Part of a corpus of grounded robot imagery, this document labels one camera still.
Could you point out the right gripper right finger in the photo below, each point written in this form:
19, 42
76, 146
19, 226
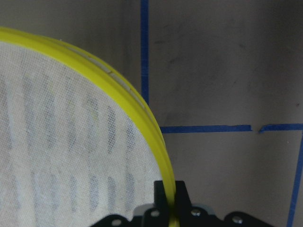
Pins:
182, 199

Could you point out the yellow top steamer layer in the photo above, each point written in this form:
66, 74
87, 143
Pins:
77, 141

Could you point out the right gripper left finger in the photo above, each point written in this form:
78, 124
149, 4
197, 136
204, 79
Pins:
160, 199

